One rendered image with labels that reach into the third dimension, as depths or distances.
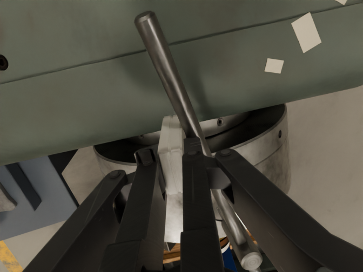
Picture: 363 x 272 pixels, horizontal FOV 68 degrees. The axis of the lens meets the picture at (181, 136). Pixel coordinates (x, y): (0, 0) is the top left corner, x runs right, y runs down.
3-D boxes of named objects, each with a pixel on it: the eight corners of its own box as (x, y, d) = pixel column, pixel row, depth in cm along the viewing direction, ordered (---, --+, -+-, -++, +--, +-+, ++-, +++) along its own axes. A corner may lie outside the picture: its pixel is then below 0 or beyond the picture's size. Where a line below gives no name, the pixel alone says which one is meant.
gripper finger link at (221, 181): (183, 174, 14) (240, 164, 14) (182, 138, 19) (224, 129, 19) (189, 198, 15) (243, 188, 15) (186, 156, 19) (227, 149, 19)
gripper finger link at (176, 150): (168, 151, 15) (181, 149, 15) (172, 114, 22) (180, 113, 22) (179, 194, 17) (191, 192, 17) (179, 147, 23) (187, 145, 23)
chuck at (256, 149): (102, 114, 58) (74, 191, 29) (239, 80, 61) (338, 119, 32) (107, 129, 59) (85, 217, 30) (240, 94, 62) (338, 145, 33)
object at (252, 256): (226, 199, 37) (266, 265, 26) (212, 206, 37) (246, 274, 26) (220, 187, 36) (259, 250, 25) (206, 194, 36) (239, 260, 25)
